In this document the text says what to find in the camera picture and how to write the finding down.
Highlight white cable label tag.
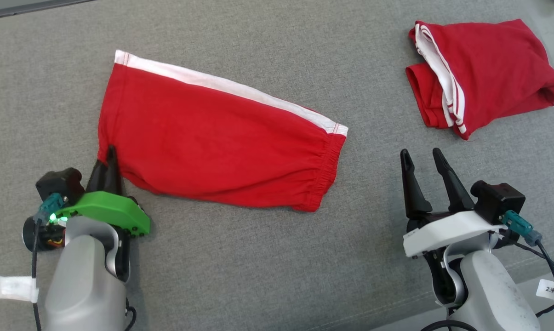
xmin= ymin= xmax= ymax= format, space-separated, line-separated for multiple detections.
xmin=535 ymin=279 xmax=554 ymax=302

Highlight red shorts with white stripe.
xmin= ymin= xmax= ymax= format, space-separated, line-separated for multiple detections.
xmin=97 ymin=50 xmax=349 ymax=212

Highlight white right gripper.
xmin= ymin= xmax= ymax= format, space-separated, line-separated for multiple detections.
xmin=400 ymin=147 xmax=508 ymax=258

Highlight red Bulls 23 jersey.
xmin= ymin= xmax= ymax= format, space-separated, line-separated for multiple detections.
xmin=405 ymin=19 xmax=554 ymax=141

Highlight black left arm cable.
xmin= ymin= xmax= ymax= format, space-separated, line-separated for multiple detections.
xmin=30 ymin=218 xmax=44 ymax=331

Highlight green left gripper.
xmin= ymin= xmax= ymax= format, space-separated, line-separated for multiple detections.
xmin=55 ymin=145 xmax=151 ymax=238

